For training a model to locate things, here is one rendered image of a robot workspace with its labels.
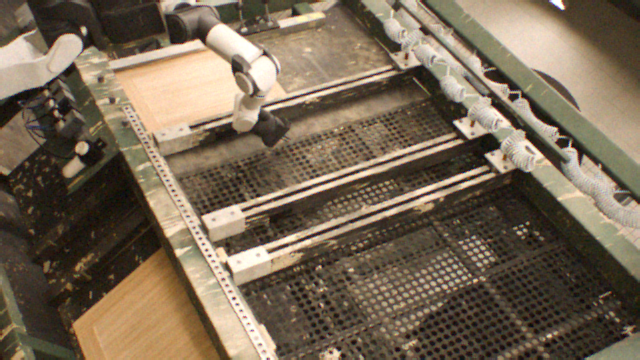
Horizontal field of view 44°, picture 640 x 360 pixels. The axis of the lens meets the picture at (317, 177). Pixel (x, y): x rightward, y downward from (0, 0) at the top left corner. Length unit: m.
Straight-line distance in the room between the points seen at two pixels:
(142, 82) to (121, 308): 0.87
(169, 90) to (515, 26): 6.45
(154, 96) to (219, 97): 0.24
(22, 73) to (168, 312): 0.91
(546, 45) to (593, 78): 0.71
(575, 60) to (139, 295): 6.48
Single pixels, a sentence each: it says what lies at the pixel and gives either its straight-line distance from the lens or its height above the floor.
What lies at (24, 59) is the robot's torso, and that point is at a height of 0.83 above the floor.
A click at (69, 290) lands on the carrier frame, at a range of 3.09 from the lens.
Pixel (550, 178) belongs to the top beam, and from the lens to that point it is 2.86.
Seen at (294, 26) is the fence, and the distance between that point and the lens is 3.46.
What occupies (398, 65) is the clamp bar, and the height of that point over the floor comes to 1.76.
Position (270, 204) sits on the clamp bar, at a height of 1.11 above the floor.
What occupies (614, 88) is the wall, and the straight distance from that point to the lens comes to 8.34.
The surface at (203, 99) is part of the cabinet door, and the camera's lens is 3.08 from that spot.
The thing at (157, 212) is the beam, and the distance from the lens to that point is 2.63.
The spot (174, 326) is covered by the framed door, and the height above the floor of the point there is 0.59.
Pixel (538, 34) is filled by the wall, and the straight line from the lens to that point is 9.00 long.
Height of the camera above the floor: 1.53
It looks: 5 degrees down
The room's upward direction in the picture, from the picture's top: 50 degrees clockwise
